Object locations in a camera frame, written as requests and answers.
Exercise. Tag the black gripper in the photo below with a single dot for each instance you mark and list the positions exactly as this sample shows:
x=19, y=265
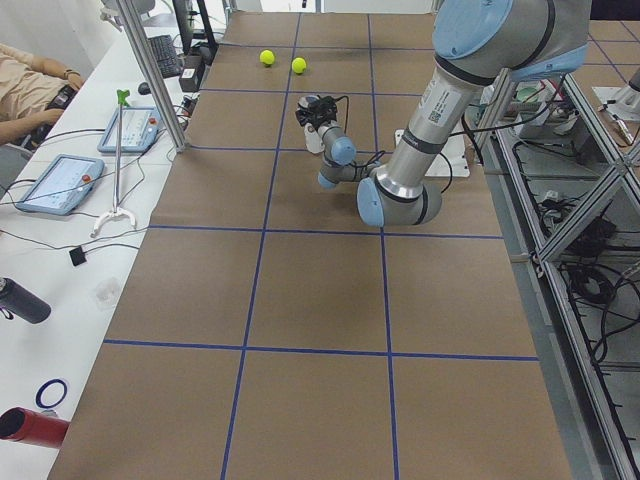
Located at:
x=306, y=116

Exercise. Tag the tennis ball with Wilson print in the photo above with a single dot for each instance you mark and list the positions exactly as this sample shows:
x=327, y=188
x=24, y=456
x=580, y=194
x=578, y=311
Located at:
x=299, y=65

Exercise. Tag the tennis ball with Roland Garros print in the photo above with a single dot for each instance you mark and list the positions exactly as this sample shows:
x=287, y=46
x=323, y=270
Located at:
x=267, y=57

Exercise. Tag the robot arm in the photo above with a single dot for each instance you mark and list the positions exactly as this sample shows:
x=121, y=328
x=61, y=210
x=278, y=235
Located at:
x=473, y=42

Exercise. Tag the black box with label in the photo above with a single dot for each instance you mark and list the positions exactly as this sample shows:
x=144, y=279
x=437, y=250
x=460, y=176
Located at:
x=192, y=73

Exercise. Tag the black keyboard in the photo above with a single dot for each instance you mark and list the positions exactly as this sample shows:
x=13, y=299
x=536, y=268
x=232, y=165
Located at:
x=165, y=55

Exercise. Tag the black computer mouse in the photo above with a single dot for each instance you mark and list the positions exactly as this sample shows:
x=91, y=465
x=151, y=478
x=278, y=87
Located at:
x=144, y=89

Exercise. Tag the far teach pendant tablet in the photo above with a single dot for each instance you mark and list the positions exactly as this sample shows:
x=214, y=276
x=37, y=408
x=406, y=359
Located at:
x=140, y=129

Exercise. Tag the teach pendant tablet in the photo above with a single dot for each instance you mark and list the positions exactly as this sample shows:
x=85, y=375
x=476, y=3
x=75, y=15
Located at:
x=63, y=186
x=140, y=129

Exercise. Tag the near teach pendant tablet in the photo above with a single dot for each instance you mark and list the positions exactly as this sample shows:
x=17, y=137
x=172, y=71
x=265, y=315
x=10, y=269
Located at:
x=63, y=186

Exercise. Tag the small black square pad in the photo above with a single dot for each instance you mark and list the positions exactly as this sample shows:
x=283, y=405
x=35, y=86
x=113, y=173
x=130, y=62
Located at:
x=77, y=256

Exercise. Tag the seated person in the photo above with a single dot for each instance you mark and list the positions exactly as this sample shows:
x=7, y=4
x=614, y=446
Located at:
x=35, y=91

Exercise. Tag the black water bottle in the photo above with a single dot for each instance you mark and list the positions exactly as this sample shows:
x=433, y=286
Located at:
x=18, y=301

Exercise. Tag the red cylinder bottle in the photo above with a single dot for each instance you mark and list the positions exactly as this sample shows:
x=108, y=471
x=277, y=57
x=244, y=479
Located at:
x=33, y=428

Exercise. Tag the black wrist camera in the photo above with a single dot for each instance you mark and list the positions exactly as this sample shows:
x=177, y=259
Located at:
x=314, y=103

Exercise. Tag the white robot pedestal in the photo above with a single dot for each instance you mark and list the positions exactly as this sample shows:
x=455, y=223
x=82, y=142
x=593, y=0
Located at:
x=451, y=161

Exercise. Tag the aluminium frame post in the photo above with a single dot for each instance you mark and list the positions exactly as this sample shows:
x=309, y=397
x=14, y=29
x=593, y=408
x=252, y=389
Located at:
x=136, y=35

